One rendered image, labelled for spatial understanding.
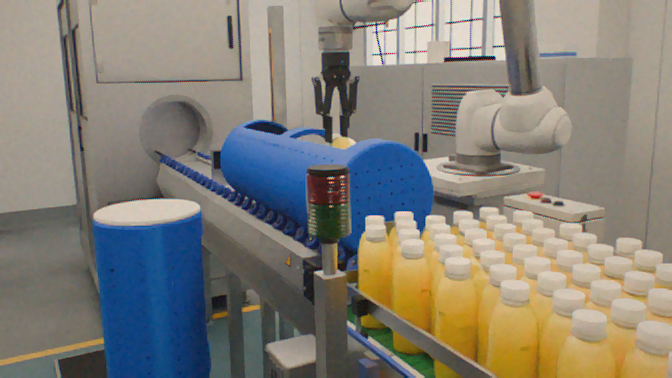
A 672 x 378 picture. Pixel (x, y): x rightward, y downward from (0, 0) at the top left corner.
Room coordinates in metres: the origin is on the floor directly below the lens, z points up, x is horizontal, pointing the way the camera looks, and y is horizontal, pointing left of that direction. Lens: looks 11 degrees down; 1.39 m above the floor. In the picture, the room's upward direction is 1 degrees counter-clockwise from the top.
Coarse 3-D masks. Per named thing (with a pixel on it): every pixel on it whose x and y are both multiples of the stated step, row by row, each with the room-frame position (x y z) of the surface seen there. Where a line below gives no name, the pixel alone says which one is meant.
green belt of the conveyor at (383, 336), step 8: (352, 320) 1.13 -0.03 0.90; (368, 328) 1.09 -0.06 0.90; (384, 328) 1.09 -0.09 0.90; (376, 336) 1.05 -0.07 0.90; (384, 336) 1.05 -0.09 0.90; (384, 344) 1.02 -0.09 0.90; (392, 352) 0.99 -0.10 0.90; (400, 352) 0.99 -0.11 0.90; (424, 352) 0.98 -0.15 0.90; (408, 360) 0.96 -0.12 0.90; (416, 360) 0.96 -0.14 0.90; (424, 360) 0.96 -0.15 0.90; (432, 360) 0.95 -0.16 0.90; (416, 368) 0.93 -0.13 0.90; (424, 368) 0.93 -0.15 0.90; (432, 368) 0.93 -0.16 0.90; (424, 376) 0.90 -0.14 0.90; (432, 376) 0.90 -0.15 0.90
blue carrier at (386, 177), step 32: (256, 128) 2.14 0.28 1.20; (224, 160) 2.03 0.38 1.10; (256, 160) 1.77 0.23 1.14; (288, 160) 1.58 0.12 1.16; (320, 160) 1.44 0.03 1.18; (352, 160) 1.34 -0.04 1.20; (384, 160) 1.38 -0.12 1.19; (416, 160) 1.42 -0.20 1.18; (256, 192) 1.79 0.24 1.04; (288, 192) 1.54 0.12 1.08; (352, 192) 1.33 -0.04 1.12; (384, 192) 1.37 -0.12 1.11; (416, 192) 1.42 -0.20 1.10; (352, 224) 1.33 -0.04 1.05; (416, 224) 1.42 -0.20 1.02
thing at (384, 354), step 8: (352, 336) 0.96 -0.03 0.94; (360, 336) 0.95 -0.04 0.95; (368, 344) 0.92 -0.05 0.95; (376, 352) 0.89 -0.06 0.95; (384, 352) 0.89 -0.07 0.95; (384, 360) 0.87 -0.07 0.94; (392, 360) 0.86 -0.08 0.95; (400, 368) 0.83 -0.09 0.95; (408, 376) 0.81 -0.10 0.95; (416, 376) 0.81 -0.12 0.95
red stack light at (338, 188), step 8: (312, 176) 0.83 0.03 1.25; (344, 176) 0.82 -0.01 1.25; (312, 184) 0.82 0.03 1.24; (320, 184) 0.82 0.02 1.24; (328, 184) 0.81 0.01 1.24; (336, 184) 0.82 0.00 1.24; (344, 184) 0.82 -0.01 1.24; (312, 192) 0.82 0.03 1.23; (320, 192) 0.82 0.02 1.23; (328, 192) 0.81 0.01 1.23; (336, 192) 0.82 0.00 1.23; (344, 192) 0.82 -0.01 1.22; (312, 200) 0.82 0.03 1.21; (320, 200) 0.82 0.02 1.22; (328, 200) 0.81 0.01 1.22; (336, 200) 0.82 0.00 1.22; (344, 200) 0.82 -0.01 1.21
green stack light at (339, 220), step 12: (312, 204) 0.82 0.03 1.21; (336, 204) 0.82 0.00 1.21; (348, 204) 0.83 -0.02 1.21; (312, 216) 0.82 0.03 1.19; (324, 216) 0.81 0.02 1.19; (336, 216) 0.82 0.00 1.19; (348, 216) 0.83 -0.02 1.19; (312, 228) 0.82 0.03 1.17; (324, 228) 0.81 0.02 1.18; (336, 228) 0.82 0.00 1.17; (348, 228) 0.83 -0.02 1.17
